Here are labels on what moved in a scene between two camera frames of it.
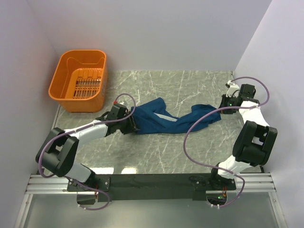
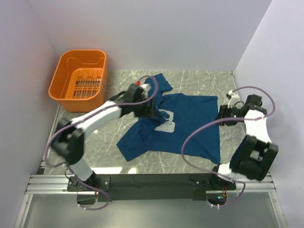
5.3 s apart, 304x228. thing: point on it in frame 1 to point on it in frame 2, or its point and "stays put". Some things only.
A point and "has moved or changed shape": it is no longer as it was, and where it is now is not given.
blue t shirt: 153,118 has moved or changed shape
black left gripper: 127,130 to 145,113
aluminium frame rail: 36,185 stays put
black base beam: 157,187 stays put
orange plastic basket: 79,80 stays put
